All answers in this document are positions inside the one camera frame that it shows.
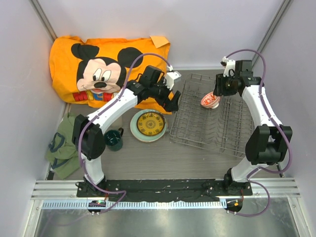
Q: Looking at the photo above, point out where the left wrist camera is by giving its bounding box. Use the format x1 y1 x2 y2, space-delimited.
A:
164 71 181 90

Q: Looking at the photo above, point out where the dark green mug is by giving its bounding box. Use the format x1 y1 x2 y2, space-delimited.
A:
104 128 124 152

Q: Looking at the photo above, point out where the green cloth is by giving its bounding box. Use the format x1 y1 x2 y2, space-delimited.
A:
45 113 80 180

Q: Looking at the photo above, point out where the cream bird plate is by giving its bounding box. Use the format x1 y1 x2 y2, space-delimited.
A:
135 136 159 143

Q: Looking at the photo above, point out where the orange Mickey Mouse cloth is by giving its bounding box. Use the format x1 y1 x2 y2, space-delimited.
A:
49 36 170 108

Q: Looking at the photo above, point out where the light green flower plate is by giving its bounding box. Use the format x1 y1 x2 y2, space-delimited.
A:
130 109 168 138

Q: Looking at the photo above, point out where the white slotted cable duct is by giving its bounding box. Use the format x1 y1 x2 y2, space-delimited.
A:
42 199 227 210

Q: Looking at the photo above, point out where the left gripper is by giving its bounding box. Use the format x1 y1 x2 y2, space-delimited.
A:
149 77 180 112

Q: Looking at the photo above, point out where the grey wire dish rack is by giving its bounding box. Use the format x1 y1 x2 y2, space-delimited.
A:
169 74 255 158

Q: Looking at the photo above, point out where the yellow brown patterned plate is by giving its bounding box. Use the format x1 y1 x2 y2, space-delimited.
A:
136 112 165 136

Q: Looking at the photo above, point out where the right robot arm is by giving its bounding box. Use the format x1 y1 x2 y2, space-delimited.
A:
213 57 293 195

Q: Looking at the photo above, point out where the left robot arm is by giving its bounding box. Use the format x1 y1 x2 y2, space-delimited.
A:
72 66 181 197

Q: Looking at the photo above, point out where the red white bowl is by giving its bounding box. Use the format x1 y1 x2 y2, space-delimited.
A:
200 91 220 109

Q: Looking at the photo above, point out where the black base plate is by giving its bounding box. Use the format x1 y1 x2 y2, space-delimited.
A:
76 178 254 203

